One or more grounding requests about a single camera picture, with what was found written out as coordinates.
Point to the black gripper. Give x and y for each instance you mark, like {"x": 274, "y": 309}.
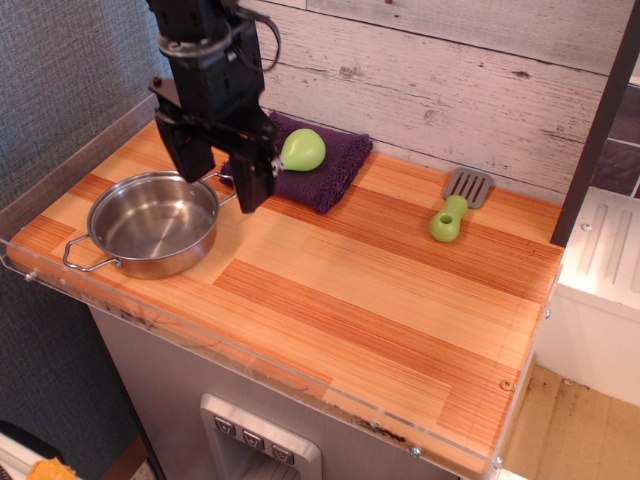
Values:
{"x": 213, "y": 101}

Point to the stainless steel pot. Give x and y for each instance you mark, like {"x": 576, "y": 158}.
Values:
{"x": 153, "y": 225}

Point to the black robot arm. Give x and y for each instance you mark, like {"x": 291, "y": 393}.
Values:
{"x": 205, "y": 14}

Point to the green toy pear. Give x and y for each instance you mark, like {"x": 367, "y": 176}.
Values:
{"x": 303, "y": 150}

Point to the purple folded towel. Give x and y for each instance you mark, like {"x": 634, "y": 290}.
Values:
{"x": 322, "y": 188}

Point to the clear acrylic table guard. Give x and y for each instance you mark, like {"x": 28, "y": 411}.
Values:
{"x": 357, "y": 315}

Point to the silver toy fridge dispenser panel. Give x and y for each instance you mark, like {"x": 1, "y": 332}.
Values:
{"x": 246, "y": 446}

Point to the orange black object corner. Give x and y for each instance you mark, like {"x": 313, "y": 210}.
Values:
{"x": 48, "y": 469}

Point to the white toy cabinet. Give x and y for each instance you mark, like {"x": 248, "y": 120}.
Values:
{"x": 590, "y": 332}

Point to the green handled grey spatula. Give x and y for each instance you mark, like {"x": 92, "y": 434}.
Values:
{"x": 466, "y": 189}

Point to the dark right shelf post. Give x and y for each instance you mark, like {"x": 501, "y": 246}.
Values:
{"x": 609, "y": 104}

